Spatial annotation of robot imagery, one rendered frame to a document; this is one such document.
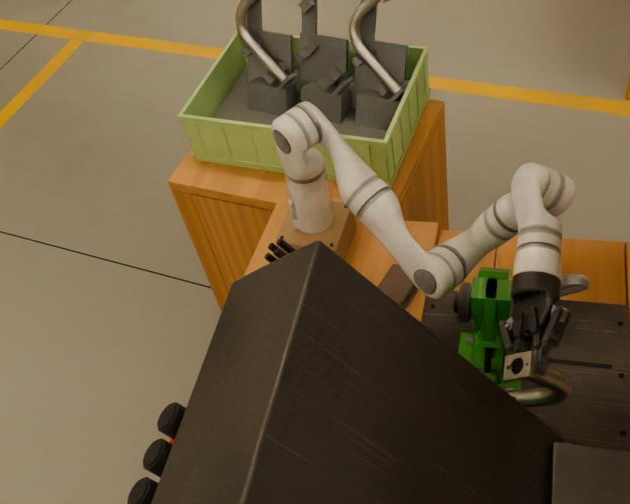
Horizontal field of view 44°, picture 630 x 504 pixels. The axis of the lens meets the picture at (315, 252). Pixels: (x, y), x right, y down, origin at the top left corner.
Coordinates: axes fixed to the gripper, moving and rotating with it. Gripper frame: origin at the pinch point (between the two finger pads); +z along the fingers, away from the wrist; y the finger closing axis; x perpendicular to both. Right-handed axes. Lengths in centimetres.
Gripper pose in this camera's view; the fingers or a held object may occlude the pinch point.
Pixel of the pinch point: (530, 365)
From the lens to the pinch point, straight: 124.4
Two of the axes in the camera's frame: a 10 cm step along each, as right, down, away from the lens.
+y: 5.1, -2.6, -8.2
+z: -1.8, 9.0, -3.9
